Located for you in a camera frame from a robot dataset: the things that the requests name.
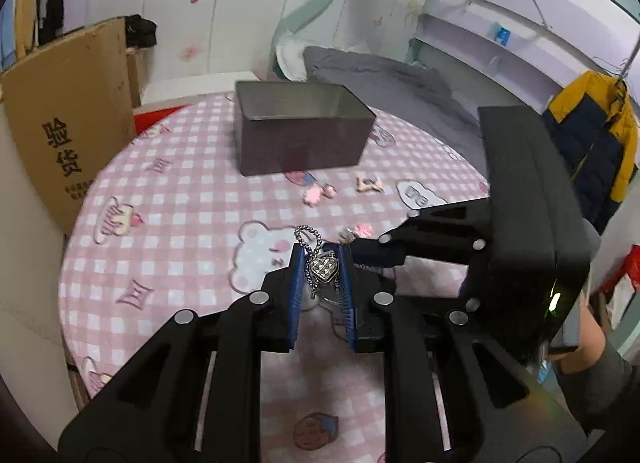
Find round table, pink checked cloth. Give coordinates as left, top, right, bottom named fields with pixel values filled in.
left=57, top=93, right=493, bottom=463

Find white pillow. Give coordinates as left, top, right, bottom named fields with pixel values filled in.
left=274, top=33, right=313, bottom=82

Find white wardrobe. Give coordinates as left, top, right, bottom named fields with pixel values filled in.
left=87, top=0, right=351, bottom=90

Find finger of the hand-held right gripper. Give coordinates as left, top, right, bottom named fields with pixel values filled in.
left=350, top=199, right=493, bottom=269
left=459, top=263, right=488, bottom=318

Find small cardboard box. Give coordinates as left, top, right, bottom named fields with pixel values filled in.
left=125, top=48, right=149, bottom=109

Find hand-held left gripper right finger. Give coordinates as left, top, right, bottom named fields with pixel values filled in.
left=337, top=243, right=591, bottom=463

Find person's right forearm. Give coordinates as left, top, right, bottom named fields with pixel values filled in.
left=550, top=303, right=639, bottom=439

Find small pink flower charm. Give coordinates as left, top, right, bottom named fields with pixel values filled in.
left=341, top=224, right=373, bottom=243

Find white flat board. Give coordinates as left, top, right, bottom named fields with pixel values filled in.
left=141, top=70, right=261, bottom=106

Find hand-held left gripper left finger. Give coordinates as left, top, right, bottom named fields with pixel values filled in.
left=57, top=243, right=307, bottom=463

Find lavender wall shelves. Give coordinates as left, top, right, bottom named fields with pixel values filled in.
left=410, top=8, right=601, bottom=114

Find large cardboard box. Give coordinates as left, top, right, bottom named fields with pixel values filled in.
left=0, top=17, right=138, bottom=236

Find red white bag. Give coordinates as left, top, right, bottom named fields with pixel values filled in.
left=600, top=245, right=640, bottom=329

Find yellow navy jacket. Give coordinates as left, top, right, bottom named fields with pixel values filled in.
left=542, top=69, right=640, bottom=232

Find silver heart necklace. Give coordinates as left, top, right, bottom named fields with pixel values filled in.
left=294, top=224, right=351, bottom=311

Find grey bed mattress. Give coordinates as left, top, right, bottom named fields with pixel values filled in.
left=302, top=46, right=493, bottom=179

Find black clothes pile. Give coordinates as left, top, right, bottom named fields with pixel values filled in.
left=124, top=14, right=159, bottom=49

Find grey metal tin box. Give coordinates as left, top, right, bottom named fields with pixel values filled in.
left=234, top=80, right=377, bottom=177

